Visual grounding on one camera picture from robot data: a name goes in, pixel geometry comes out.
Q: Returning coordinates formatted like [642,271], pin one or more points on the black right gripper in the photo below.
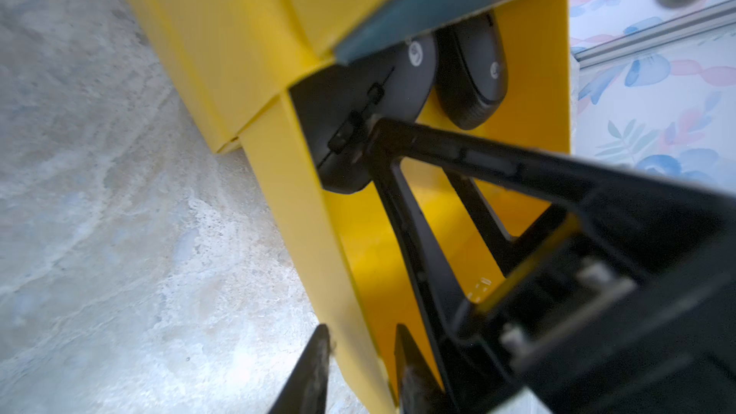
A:
[674,352]

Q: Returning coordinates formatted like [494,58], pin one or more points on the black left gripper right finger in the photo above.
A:
[418,389]

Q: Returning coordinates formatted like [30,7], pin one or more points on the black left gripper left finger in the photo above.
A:
[306,388]

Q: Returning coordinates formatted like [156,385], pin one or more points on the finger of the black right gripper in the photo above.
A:
[575,275]

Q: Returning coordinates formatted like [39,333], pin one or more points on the yellow drawer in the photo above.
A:
[343,247]

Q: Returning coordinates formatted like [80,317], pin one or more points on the black computer mouse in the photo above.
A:
[338,106]
[472,76]

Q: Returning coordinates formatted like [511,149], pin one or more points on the yellow plastic drawer cabinet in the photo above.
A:
[229,58]

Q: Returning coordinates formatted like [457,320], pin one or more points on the aluminium corner frame post right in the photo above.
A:
[699,24]

